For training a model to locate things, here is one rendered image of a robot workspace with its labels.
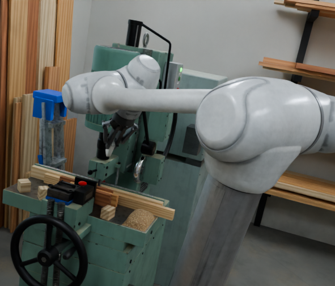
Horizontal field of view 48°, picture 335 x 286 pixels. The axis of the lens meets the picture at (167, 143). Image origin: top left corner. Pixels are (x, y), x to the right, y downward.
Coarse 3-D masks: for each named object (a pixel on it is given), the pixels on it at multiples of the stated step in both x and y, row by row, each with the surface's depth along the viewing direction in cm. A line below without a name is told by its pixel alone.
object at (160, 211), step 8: (48, 176) 160; (56, 176) 159; (120, 200) 152; (128, 200) 151; (136, 200) 150; (136, 208) 151; (144, 208) 150; (152, 208) 149; (160, 208) 148; (168, 208) 149; (160, 216) 149; (168, 216) 148
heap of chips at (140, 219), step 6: (138, 210) 144; (144, 210) 145; (132, 216) 139; (138, 216) 139; (144, 216) 140; (150, 216) 143; (126, 222) 138; (132, 222) 137; (138, 222) 137; (144, 222) 138; (150, 222) 142; (138, 228) 136; (144, 228) 137
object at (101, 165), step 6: (114, 156) 158; (90, 162) 148; (96, 162) 147; (102, 162) 147; (108, 162) 150; (114, 162) 155; (90, 168) 149; (96, 168) 148; (102, 168) 147; (108, 168) 151; (114, 168) 157; (96, 174) 148; (102, 174) 148; (108, 174) 152
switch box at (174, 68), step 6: (174, 66) 164; (180, 66) 168; (168, 72) 165; (174, 72) 164; (180, 72) 170; (168, 78) 166; (174, 78) 165; (180, 78) 173; (162, 84) 167; (168, 84) 166; (174, 84) 166
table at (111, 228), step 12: (36, 180) 162; (12, 192) 147; (24, 192) 149; (36, 192) 150; (12, 204) 148; (24, 204) 147; (36, 204) 145; (96, 216) 140; (120, 216) 144; (156, 216) 149; (36, 228) 135; (84, 228) 136; (96, 228) 140; (108, 228) 138; (120, 228) 137; (132, 228) 136; (156, 228) 150; (120, 240) 138; (132, 240) 137; (144, 240) 135
